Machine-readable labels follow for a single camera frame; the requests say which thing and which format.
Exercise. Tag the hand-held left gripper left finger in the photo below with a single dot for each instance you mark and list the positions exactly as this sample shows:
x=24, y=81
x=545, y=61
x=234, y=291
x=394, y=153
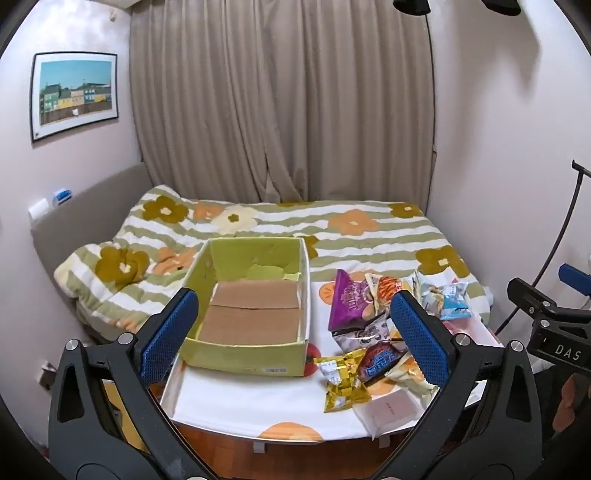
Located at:
x=168, y=337

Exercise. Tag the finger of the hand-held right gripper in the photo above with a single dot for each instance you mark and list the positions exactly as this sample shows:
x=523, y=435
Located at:
x=573, y=277
x=531, y=297

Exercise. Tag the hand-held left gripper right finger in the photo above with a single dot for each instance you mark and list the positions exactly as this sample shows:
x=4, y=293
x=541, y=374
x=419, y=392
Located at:
x=420, y=337

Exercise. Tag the dark red snack packet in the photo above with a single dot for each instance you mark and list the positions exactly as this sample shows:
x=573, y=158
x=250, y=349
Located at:
x=378, y=360

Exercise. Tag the blue white snack packet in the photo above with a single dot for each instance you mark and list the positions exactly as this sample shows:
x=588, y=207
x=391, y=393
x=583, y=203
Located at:
x=455, y=300

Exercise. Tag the black white cartoon packet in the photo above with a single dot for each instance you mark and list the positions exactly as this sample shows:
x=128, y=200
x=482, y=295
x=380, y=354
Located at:
x=364, y=336

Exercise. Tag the orange striped snack packet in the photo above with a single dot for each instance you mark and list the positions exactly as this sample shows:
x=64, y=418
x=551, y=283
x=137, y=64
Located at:
x=385, y=288

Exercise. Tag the green cardboard box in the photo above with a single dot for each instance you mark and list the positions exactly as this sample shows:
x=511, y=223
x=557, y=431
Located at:
x=240, y=360

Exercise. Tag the purple snack packet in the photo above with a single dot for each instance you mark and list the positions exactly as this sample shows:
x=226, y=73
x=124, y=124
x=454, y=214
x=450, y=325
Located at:
x=351, y=300

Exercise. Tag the pale clear-wrapped packet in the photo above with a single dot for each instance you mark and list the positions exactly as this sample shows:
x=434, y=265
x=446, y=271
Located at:
x=388, y=410

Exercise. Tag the gold snack packet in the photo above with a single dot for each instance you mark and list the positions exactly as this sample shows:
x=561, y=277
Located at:
x=341, y=387

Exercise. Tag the person's right hand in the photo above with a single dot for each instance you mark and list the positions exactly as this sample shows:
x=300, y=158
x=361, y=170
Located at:
x=577, y=394

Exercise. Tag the black curved stand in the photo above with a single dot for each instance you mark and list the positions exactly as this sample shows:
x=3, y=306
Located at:
x=561, y=221

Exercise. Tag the yellow cardboard piece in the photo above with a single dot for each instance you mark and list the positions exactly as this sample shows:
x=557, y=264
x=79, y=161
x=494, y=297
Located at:
x=117, y=415

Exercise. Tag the fruit print tablecloth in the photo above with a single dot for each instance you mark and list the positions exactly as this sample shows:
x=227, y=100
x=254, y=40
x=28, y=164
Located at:
x=258, y=401

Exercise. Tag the white table leg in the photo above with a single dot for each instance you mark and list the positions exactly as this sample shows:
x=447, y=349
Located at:
x=384, y=442
x=261, y=447

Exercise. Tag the floral striped blanket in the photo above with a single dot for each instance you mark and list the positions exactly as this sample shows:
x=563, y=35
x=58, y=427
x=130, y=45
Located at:
x=369, y=230

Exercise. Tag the grey bed headboard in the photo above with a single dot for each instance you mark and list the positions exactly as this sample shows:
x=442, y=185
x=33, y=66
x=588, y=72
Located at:
x=92, y=207

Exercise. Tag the blue white small object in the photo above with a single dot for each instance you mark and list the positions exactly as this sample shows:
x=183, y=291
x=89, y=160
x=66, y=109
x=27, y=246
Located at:
x=62, y=196

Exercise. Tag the beige curtain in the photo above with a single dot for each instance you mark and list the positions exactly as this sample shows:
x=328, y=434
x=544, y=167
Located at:
x=277, y=101

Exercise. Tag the white wall socket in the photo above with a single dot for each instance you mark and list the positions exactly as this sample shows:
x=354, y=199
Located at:
x=47, y=374

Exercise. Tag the white wall switch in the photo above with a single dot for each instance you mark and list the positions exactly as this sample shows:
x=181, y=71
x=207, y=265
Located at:
x=38, y=210

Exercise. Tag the framed wall picture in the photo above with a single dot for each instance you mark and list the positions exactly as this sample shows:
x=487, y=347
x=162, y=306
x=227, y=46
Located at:
x=74, y=94

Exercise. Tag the black overhead mount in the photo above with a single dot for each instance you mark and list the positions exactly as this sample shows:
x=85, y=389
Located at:
x=412, y=4
x=501, y=5

